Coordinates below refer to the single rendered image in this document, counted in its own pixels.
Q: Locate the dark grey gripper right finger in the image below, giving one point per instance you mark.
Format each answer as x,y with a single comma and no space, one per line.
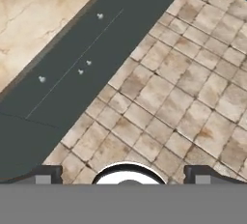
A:
197,172

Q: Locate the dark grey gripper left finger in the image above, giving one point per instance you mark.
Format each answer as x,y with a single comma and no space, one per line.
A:
48,172

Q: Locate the dark grey cabinet end panel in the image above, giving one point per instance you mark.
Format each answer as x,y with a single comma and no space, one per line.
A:
22,147

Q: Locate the white and black round object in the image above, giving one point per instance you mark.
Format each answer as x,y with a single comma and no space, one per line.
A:
111,173

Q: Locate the small silver cabinet knob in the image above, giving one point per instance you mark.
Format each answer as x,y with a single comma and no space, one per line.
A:
41,79
80,71
88,62
100,16

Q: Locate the dark grey cabinet run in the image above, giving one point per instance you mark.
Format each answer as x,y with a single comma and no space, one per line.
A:
106,44

